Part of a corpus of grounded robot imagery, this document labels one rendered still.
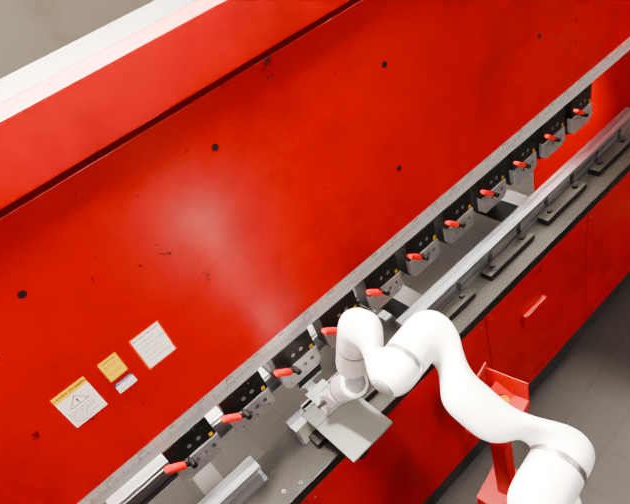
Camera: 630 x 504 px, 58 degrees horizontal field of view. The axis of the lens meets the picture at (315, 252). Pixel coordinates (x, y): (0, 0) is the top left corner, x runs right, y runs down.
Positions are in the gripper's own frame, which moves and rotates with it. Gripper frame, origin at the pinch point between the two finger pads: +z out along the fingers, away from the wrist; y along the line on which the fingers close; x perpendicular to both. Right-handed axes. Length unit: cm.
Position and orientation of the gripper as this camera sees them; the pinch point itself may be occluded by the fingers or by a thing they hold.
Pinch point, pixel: (330, 394)
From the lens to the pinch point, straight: 194.9
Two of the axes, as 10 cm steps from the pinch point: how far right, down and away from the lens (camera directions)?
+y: -7.3, 5.8, -3.6
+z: -1.9, 3.4, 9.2
